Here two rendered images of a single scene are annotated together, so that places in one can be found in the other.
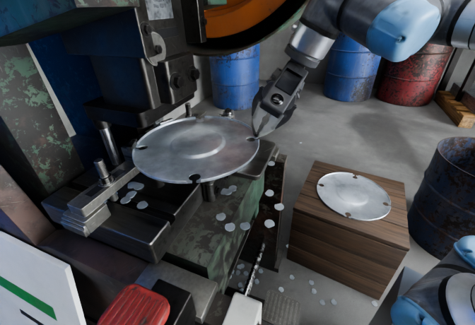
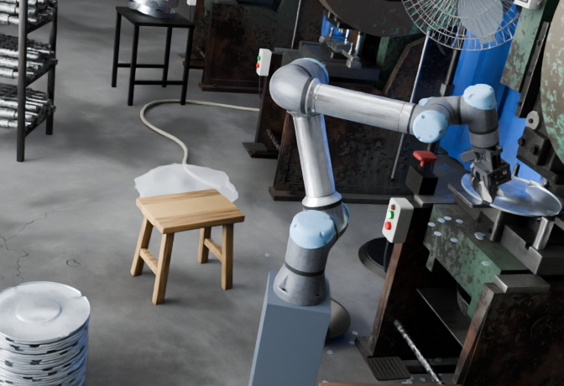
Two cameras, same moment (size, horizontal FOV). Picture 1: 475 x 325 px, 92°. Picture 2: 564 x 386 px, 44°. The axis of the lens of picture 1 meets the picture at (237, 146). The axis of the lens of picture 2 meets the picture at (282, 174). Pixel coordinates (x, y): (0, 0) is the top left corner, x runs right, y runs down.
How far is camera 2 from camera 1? 2.26 m
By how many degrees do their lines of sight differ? 111
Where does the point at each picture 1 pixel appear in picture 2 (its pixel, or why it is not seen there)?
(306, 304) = not seen: outside the picture
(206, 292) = (422, 199)
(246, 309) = (403, 204)
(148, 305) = (425, 155)
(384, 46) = not seen: hidden behind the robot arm
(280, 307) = (390, 368)
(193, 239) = (455, 210)
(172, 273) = (443, 200)
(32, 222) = not seen: hidden behind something
